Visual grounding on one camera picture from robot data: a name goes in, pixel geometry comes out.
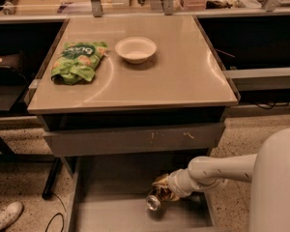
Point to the black desk leg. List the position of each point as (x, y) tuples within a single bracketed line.
[(47, 190)]

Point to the grey top drawer front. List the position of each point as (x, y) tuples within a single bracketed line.
[(72, 143)]

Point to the grey drawer cabinet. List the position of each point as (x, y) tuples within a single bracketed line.
[(181, 84)]

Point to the white shoe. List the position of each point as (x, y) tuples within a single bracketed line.
[(10, 214)]

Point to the open middle drawer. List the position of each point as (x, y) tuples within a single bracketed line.
[(109, 196)]

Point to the green snack bag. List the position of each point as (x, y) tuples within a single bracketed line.
[(77, 62)]

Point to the white paper bowl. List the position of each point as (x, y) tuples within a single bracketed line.
[(135, 50)]

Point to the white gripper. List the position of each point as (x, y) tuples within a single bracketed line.
[(174, 182)]

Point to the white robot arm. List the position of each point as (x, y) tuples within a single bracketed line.
[(268, 171)]

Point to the orange soda can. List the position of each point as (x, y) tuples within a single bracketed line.
[(155, 197)]

